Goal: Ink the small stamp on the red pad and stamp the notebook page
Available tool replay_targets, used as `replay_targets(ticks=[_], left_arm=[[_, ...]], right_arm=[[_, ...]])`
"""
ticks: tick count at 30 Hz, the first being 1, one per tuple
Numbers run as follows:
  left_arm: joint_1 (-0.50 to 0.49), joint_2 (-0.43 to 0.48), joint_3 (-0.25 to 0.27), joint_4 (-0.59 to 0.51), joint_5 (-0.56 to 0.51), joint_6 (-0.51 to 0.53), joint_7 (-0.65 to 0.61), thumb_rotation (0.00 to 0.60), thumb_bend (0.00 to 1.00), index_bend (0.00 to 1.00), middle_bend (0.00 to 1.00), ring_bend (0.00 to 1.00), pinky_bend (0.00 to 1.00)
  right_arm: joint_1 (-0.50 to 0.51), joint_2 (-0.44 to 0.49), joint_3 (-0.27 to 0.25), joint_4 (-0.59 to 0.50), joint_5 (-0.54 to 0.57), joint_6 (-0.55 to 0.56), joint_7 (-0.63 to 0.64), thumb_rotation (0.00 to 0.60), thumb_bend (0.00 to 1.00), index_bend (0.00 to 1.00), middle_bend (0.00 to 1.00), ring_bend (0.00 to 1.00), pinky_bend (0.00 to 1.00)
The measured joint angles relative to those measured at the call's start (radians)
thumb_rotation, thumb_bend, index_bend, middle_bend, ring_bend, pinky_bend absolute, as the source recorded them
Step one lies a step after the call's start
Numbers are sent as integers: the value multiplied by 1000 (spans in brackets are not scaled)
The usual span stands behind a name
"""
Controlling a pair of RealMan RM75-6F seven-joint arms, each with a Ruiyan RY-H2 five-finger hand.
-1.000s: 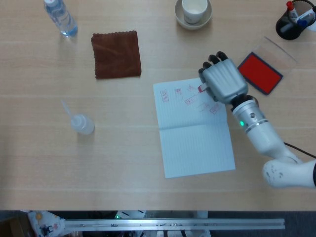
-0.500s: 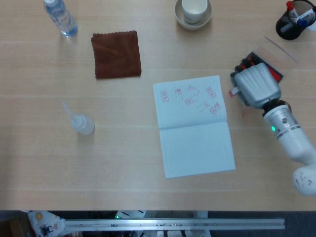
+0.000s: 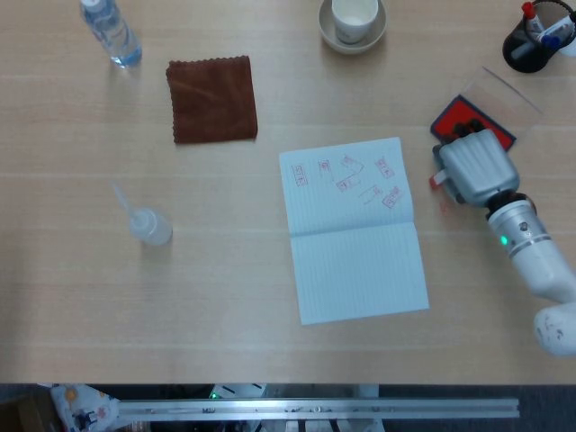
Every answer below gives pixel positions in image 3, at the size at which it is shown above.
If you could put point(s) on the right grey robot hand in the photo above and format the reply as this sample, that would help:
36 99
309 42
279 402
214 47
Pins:
479 168

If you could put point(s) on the aluminium rail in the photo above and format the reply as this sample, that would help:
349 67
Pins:
315 409

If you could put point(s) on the black mesh pen holder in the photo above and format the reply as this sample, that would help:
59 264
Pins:
526 60

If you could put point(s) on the red ink pad clear lid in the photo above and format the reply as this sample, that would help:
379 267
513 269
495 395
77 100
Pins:
456 114

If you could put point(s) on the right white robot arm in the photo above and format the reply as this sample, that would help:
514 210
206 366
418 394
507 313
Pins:
535 256

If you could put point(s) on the red-capped marker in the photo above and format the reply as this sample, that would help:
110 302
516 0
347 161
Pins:
531 15

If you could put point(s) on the open lined notebook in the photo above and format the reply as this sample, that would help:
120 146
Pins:
355 243

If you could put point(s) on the brown folded cloth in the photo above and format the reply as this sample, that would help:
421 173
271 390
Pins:
211 99

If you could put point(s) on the clear plastic water bottle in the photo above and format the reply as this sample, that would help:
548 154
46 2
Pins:
112 33

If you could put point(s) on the white paper cup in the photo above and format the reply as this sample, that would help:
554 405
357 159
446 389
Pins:
353 20

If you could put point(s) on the white squeeze bottle with nozzle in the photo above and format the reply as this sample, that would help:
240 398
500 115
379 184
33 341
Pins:
150 227

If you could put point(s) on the red and white stamp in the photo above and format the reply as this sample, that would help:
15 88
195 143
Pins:
437 179

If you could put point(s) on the patterned white bag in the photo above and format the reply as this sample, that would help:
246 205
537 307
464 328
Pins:
83 407

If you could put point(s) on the beige bowl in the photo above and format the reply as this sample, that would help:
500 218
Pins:
355 47

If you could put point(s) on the blue-capped marker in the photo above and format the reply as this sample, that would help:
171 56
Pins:
555 38

